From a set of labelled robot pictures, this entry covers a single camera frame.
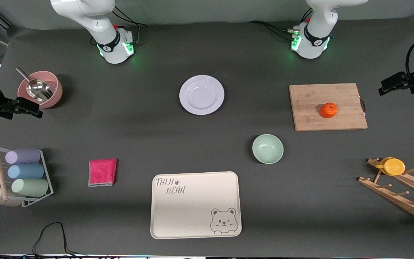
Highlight orange fruit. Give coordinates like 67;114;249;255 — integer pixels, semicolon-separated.
320;103;338;118

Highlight pale lavender round plate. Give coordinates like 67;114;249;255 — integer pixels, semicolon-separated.
179;75;225;115

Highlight metal scoop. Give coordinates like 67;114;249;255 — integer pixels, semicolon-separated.
16;67;54;104

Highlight pink bowl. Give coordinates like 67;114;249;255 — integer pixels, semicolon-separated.
17;71;63;109

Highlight purple cup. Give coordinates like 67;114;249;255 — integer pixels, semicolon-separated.
5;149;41;164

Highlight blue cup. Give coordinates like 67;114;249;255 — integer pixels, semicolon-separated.
7;163;45;180

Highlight wooden cutting board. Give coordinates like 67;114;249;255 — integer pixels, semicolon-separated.
289;83;368;131

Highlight green cup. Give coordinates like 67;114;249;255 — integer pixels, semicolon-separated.
11;178;49;198

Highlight yellow cup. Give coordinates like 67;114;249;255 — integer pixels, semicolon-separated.
375;157;406;176

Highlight pink folded cloth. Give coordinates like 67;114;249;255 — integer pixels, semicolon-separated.
88;159;118;187

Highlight wooden peg drying rack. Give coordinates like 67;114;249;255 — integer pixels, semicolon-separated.
358;158;414;227

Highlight light green bowl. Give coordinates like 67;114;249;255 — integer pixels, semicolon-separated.
252;134;284;164

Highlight beige bear print tray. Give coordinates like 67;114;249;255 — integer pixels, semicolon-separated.
150;171;242;240

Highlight thin black floor cable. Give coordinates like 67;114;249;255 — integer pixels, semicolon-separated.
32;222;85;256

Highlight black left arm base cables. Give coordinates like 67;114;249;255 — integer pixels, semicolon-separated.
248;8;313;41

